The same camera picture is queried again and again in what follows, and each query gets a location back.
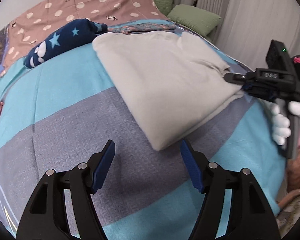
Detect cream t-shirt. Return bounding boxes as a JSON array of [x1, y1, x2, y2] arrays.
[[92, 30, 244, 152]]

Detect pink polka dot sheet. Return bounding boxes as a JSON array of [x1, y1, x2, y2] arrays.
[[1, 0, 168, 67]]

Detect white curtain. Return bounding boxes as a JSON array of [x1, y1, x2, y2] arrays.
[[175, 0, 300, 80]]

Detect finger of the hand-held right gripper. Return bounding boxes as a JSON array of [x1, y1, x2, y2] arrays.
[[242, 84, 278, 102], [224, 72, 257, 83]]

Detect floral patterned cloth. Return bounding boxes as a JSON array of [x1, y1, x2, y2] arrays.
[[107, 22, 177, 34]]

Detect blue grey striped bed cover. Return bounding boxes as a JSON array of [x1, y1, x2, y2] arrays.
[[0, 19, 288, 240]]

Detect small green pillow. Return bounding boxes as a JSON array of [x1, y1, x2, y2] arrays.
[[148, 0, 173, 16]]

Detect navy star fleece blanket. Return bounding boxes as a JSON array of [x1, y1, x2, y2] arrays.
[[24, 19, 108, 68]]

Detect person's right hand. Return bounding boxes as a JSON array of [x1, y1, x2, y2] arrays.
[[270, 101, 300, 146]]

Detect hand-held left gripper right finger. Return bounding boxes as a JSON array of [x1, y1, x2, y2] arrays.
[[180, 139, 282, 240]]

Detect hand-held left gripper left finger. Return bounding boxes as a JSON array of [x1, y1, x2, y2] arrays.
[[16, 139, 116, 240]]

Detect patterned shorts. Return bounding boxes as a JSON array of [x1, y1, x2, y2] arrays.
[[276, 195, 300, 239]]

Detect large green pillow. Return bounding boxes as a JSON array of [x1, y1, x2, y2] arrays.
[[167, 4, 222, 36]]

